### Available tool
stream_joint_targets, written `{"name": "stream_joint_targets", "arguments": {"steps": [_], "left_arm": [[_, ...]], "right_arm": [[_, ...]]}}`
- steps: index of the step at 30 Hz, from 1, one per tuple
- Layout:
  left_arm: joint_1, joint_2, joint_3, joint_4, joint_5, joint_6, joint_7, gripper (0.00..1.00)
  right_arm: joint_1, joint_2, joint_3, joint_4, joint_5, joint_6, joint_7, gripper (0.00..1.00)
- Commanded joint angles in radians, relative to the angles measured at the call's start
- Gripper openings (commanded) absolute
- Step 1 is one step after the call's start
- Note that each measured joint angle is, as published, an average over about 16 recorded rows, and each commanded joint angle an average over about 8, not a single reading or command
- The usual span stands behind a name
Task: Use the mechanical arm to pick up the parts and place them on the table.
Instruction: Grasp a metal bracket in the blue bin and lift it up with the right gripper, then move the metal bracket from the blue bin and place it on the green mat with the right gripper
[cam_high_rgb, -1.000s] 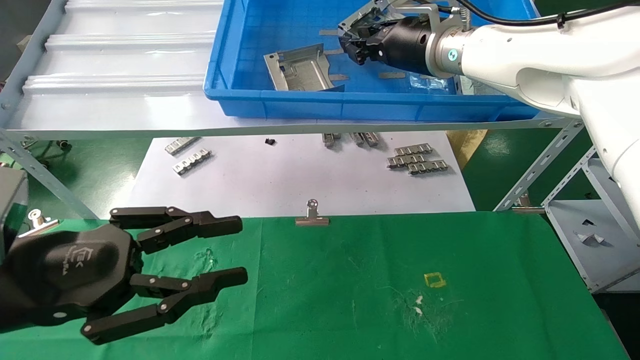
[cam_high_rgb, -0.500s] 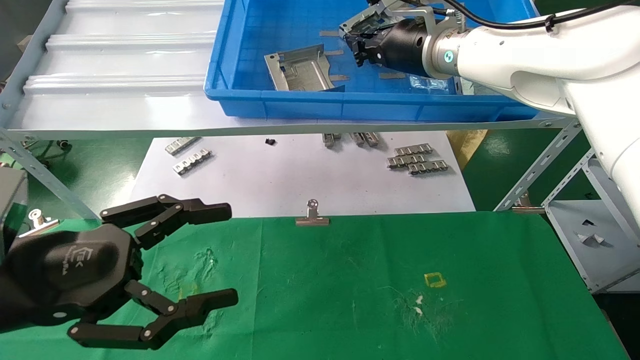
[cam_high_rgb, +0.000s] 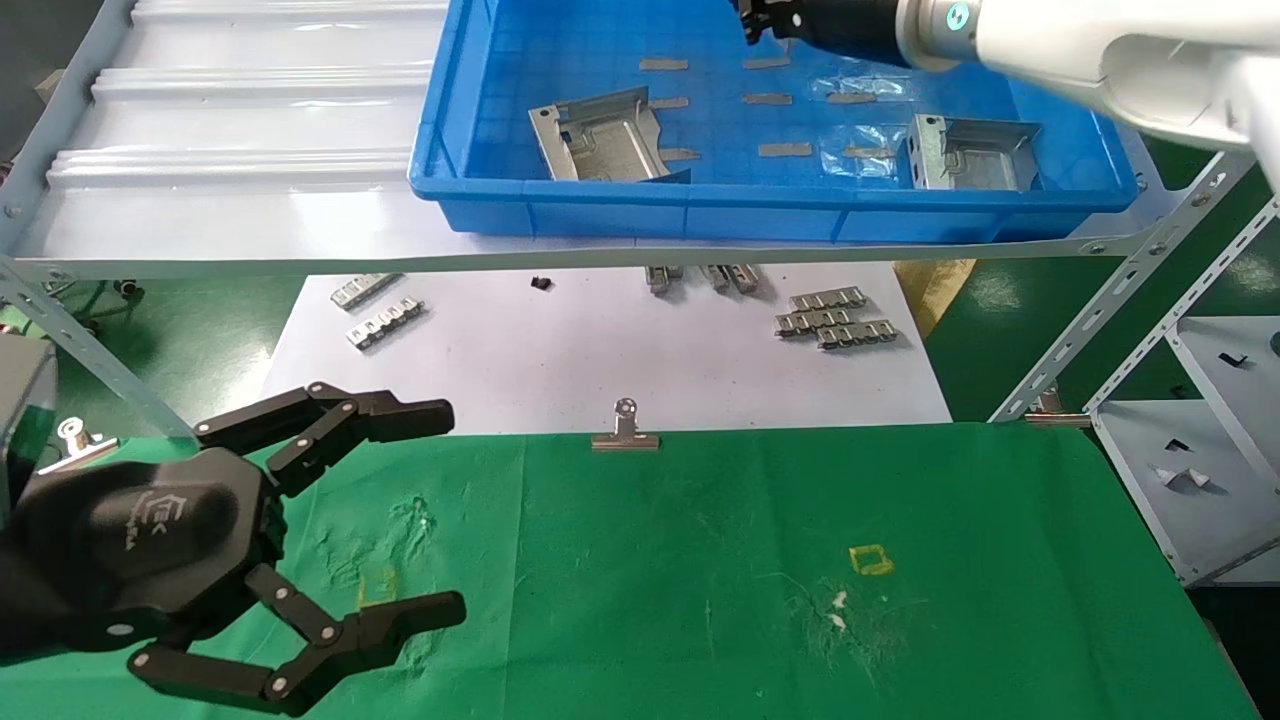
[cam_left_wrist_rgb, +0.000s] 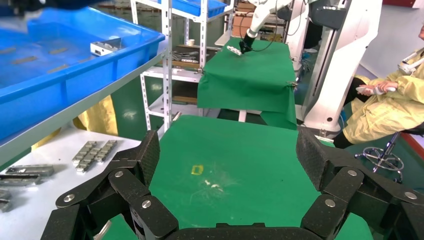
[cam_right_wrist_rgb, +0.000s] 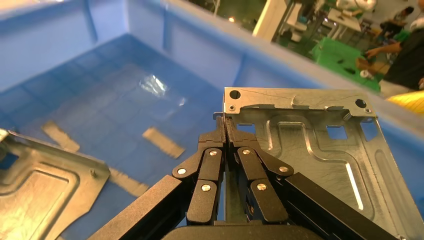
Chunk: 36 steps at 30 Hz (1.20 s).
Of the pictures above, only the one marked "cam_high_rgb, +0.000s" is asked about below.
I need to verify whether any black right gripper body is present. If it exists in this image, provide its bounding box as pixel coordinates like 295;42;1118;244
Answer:
798;0;906;69

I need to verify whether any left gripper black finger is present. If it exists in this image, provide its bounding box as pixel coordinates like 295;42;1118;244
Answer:
193;383;456;498
127;565;467;717

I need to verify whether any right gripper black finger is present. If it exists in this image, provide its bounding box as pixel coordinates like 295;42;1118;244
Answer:
735;0;801;44

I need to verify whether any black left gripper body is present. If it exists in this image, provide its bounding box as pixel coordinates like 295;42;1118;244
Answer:
0;447;289;666

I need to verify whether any clear plastic film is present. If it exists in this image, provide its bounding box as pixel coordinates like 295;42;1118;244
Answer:
810;75;906;102
815;125;901;181

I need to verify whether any grey metal shelf rack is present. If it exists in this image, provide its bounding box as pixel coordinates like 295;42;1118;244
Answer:
0;0;1280;441

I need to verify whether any green table cloth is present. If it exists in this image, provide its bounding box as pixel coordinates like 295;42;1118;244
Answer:
0;425;1261;720

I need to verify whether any blue plastic bin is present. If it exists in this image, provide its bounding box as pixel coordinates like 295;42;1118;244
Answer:
407;0;1141;244

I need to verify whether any white slotted shelf unit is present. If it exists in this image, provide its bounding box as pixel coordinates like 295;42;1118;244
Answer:
1085;190;1280;588

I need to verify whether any folded sheet metal bracket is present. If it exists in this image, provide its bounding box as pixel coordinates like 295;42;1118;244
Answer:
527;88;691;184
905;115;1041;193

